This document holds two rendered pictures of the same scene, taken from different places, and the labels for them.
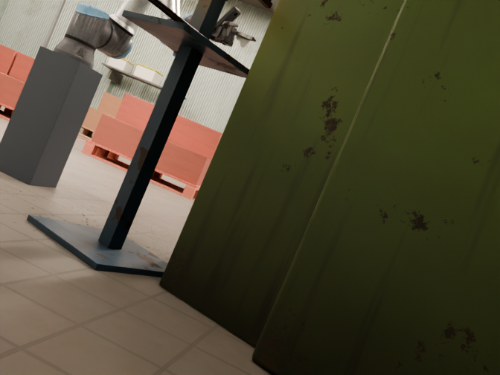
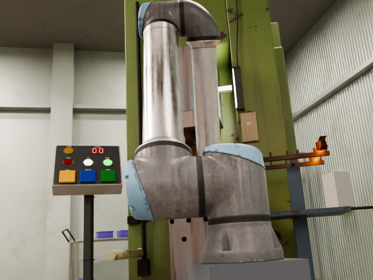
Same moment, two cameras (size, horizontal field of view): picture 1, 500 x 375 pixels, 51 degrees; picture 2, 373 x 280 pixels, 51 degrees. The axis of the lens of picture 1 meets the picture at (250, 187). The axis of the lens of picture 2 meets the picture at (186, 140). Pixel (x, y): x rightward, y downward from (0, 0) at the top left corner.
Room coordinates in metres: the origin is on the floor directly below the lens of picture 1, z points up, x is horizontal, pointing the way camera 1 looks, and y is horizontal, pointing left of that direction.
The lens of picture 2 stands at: (2.98, 1.83, 0.64)
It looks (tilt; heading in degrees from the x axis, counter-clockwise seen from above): 15 degrees up; 246
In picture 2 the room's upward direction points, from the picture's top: 3 degrees counter-clockwise
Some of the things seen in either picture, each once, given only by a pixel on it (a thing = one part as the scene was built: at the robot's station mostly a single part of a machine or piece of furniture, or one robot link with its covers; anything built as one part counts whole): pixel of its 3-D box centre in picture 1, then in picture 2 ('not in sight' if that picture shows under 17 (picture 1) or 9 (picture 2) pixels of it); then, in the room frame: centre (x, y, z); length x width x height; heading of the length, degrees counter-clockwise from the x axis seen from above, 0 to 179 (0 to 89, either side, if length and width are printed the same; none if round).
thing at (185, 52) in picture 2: not in sight; (200, 90); (1.98, -0.17, 1.56); 0.42 x 0.39 x 0.40; 56
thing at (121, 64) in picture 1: (120, 65); not in sight; (11.07, 3.51, 1.52); 0.43 x 0.36 x 0.24; 79
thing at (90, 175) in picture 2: not in sight; (87, 176); (2.67, -0.13, 1.01); 0.07 x 0.05 x 0.07; 171
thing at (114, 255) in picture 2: not in sight; (127, 254); (2.47, -0.13, 0.62); 0.44 x 0.05 x 0.05; 56
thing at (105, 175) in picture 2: not in sight; (108, 176); (2.57, -0.12, 1.01); 0.07 x 0.05 x 0.07; 171
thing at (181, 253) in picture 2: not in sight; (213, 235); (1.97, -0.17, 0.69); 0.56 x 0.38 x 0.45; 56
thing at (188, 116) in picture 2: not in sight; (196, 129); (2.02, -0.19, 1.32); 0.42 x 0.20 x 0.10; 56
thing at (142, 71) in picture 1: (147, 75); not in sight; (10.94, 2.86, 1.54); 0.48 x 0.40 x 0.27; 79
